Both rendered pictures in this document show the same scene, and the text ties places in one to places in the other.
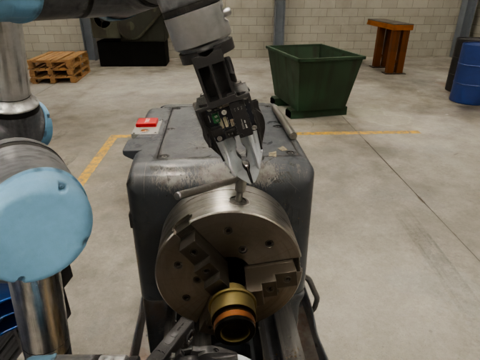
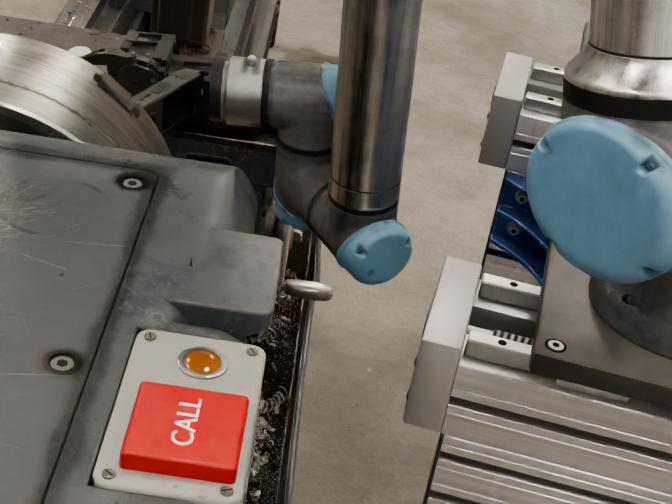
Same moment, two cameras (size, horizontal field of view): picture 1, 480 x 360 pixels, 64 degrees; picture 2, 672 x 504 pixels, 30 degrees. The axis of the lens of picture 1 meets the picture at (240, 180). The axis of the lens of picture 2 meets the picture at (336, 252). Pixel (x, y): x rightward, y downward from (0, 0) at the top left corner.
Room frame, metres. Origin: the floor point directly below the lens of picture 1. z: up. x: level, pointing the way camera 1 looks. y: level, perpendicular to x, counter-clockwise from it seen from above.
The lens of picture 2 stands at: (1.62, 0.36, 1.71)
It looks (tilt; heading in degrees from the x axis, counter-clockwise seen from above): 32 degrees down; 182
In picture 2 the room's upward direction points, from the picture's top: 10 degrees clockwise
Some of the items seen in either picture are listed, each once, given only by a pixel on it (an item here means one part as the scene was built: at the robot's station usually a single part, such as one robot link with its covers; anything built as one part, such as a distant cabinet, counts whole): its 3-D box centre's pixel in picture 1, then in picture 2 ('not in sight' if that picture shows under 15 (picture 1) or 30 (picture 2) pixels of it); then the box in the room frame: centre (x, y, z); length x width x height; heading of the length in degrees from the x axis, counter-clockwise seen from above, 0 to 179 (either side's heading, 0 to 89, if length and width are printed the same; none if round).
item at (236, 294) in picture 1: (233, 311); not in sight; (0.53, 0.01, 1.08); 0.09 x 0.09 x 0.09; 6
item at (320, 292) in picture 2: not in sight; (305, 289); (0.14, 0.28, 0.69); 0.08 x 0.03 x 0.03; 94
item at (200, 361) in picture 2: not in sight; (202, 365); (1.05, 0.28, 1.26); 0.02 x 0.02 x 0.01
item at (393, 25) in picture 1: (385, 44); not in sight; (9.12, -3.30, 0.50); 1.61 x 0.44 x 1.00; 2
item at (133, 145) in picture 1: (141, 148); (216, 283); (0.95, 0.27, 1.24); 0.09 x 0.08 x 0.03; 4
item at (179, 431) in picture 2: (147, 123); (185, 435); (1.12, 0.28, 1.26); 0.06 x 0.06 x 0.02; 4
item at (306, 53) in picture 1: (308, 80); not in sight; (5.68, -1.02, 0.43); 1.34 x 0.94 x 0.85; 14
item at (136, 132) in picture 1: (148, 134); (182, 444); (1.10, 0.28, 1.23); 0.13 x 0.08 x 0.05; 4
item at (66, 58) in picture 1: (61, 66); not in sight; (8.03, 3.66, 0.22); 1.25 x 0.86 x 0.44; 5
